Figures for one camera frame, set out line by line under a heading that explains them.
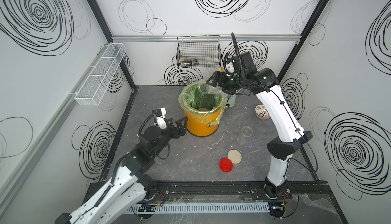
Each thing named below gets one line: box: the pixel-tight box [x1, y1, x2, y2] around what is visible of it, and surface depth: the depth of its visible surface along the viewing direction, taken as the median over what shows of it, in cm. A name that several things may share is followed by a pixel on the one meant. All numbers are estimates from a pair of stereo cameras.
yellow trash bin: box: [184, 106, 222, 137], surface depth 81 cm
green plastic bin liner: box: [178, 78, 227, 126], surface depth 82 cm
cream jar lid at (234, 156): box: [227, 149, 242, 164], surface depth 86 cm
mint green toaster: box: [225, 94, 237, 108], surface depth 104 cm
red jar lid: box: [219, 157, 234, 173], surface depth 84 cm
